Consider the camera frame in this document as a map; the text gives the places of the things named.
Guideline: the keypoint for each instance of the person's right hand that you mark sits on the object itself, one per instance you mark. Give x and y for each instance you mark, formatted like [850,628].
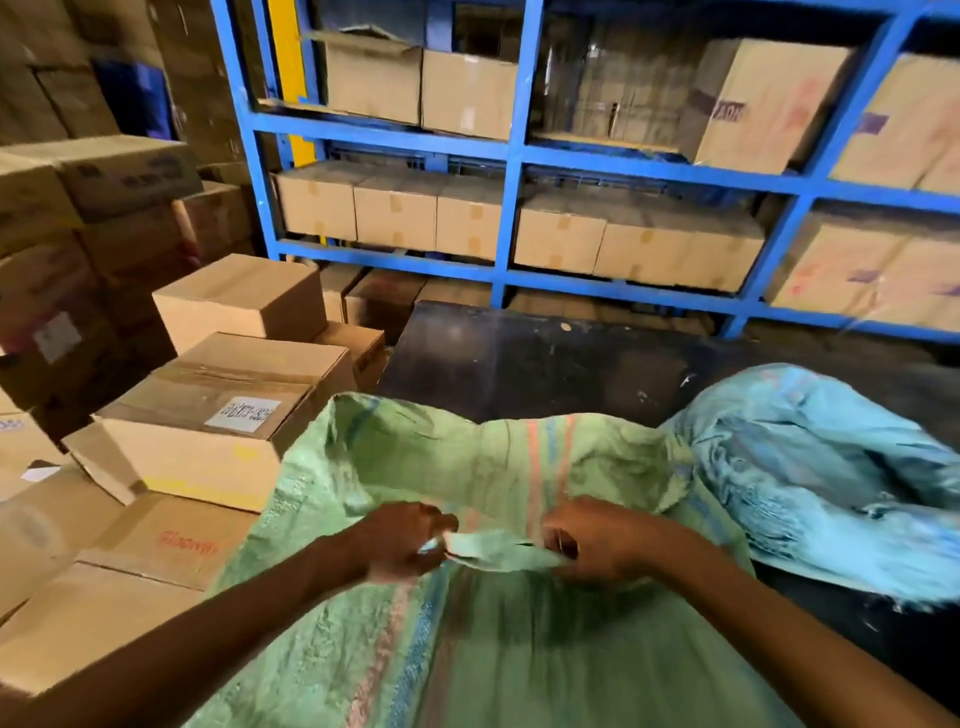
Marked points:
[615,540]

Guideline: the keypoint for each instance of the person's left hand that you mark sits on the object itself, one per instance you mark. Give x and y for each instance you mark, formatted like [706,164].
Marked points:
[397,544]

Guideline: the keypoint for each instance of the green woven sack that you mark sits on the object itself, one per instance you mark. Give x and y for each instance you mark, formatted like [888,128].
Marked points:
[525,660]

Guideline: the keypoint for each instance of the blue woven sack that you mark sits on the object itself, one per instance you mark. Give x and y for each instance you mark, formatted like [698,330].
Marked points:
[810,465]

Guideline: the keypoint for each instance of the person's left forearm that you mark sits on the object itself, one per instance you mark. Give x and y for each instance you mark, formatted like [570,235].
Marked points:
[210,645]

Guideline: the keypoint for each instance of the person's right forearm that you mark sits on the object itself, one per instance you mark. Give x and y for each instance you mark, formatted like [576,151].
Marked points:
[795,652]

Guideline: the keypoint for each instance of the pile of brown cardboard boxes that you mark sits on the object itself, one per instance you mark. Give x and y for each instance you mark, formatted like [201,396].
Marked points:
[240,300]

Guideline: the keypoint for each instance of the rows of plain taped boxes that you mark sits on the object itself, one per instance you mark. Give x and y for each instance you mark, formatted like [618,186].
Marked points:
[397,210]

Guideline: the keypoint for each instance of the flat cardboard sheet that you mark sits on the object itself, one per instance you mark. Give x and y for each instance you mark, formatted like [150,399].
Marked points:
[600,142]

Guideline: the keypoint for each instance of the blue metal shelf rack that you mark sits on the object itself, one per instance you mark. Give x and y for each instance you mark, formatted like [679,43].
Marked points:
[514,150]

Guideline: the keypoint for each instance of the yellow vertical post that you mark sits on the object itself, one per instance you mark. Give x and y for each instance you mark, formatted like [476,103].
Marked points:
[289,60]

